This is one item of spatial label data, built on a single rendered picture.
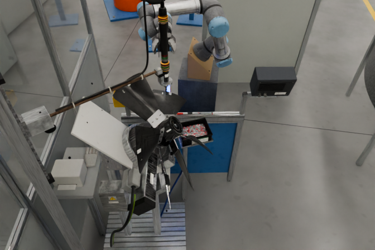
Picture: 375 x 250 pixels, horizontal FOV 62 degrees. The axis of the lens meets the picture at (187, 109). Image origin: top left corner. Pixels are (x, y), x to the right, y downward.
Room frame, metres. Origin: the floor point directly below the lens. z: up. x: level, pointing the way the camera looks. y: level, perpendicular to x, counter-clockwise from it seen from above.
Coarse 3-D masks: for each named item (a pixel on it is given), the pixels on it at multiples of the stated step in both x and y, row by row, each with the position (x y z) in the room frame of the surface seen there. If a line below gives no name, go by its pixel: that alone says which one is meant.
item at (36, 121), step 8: (32, 112) 0.88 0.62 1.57; (40, 112) 0.88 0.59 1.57; (24, 120) 0.84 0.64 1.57; (32, 120) 0.84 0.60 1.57; (40, 120) 0.84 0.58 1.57; (48, 120) 0.86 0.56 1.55; (24, 128) 0.81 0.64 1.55; (32, 128) 0.82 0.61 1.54; (40, 128) 0.84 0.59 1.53; (48, 128) 0.85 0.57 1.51
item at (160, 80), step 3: (156, 69) 1.22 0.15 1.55; (159, 72) 1.21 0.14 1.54; (156, 75) 1.22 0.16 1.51; (159, 75) 1.20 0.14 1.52; (162, 75) 1.21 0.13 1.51; (159, 78) 1.22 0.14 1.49; (162, 78) 1.22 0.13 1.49; (171, 78) 1.26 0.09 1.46; (159, 81) 1.22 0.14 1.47; (162, 81) 1.22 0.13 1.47; (168, 81) 1.23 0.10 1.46; (171, 81) 1.24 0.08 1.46; (162, 84) 1.21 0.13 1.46; (165, 84) 1.21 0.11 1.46; (168, 84) 1.21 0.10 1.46
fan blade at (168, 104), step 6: (156, 90) 1.48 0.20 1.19; (162, 90) 1.50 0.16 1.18; (156, 96) 1.43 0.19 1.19; (162, 96) 1.44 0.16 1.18; (168, 96) 1.45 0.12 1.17; (174, 96) 1.47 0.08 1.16; (180, 96) 1.50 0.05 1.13; (162, 102) 1.38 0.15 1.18; (168, 102) 1.38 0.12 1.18; (174, 102) 1.39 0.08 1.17; (180, 102) 1.42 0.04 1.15; (162, 108) 1.32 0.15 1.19; (168, 108) 1.32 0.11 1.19; (174, 108) 1.33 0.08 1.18; (180, 108) 1.35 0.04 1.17
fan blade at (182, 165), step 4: (176, 152) 1.05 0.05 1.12; (180, 152) 1.01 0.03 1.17; (176, 156) 1.05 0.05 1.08; (180, 156) 1.01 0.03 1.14; (180, 160) 1.01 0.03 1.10; (180, 164) 1.01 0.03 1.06; (184, 164) 0.95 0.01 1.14; (184, 168) 0.97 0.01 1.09; (184, 172) 0.98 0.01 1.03; (188, 172) 0.91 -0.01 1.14; (188, 176) 0.92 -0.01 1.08; (188, 180) 0.95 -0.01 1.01; (192, 184) 0.86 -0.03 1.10; (192, 188) 0.83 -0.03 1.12
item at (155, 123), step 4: (156, 112) 1.20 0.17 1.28; (160, 112) 1.20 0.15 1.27; (152, 116) 1.18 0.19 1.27; (156, 116) 1.18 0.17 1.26; (160, 116) 1.19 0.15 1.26; (164, 116) 1.19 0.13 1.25; (148, 120) 1.16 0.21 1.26; (152, 120) 1.16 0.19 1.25; (156, 120) 1.17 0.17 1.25; (160, 120) 1.17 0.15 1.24; (152, 124) 1.14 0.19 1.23; (156, 124) 1.15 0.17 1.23
